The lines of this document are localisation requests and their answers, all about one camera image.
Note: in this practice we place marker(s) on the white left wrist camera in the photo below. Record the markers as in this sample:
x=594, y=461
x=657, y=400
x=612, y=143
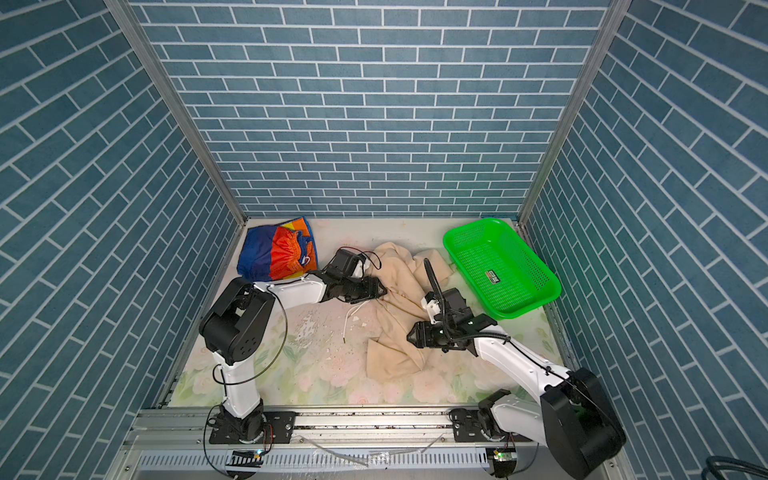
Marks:
x=348, y=262

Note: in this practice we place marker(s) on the aluminium corner post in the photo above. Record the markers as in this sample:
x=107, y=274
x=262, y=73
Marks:
x=596, y=55
x=129, y=25

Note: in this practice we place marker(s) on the aluminium left corner post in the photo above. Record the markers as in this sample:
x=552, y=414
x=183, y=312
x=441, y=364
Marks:
x=129, y=25

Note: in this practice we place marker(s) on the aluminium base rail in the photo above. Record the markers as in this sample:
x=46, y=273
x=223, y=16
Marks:
x=327, y=428

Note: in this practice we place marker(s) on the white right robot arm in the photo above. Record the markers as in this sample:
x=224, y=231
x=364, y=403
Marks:
x=569, y=413

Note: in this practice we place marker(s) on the beige shorts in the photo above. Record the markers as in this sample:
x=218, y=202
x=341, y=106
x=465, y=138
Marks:
x=402, y=273

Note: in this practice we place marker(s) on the rainbow striped shorts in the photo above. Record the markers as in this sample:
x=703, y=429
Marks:
x=276, y=252

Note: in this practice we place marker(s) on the green plastic basket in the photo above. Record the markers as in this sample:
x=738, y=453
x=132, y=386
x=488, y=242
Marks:
x=507, y=277

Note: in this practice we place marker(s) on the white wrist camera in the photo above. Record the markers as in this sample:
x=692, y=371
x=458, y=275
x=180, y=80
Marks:
x=450, y=304
x=348, y=262

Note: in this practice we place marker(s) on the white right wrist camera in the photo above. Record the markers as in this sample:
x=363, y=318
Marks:
x=450, y=304

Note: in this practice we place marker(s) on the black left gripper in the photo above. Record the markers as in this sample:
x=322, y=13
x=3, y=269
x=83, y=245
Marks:
x=369, y=291

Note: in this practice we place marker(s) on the aluminium right corner post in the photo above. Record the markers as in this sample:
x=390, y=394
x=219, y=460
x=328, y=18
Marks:
x=596, y=55

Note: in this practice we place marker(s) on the white vented cable tray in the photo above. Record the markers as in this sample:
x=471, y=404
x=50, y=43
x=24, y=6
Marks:
x=317, y=460

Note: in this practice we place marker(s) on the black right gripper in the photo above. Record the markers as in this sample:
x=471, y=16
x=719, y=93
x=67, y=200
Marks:
x=423, y=334

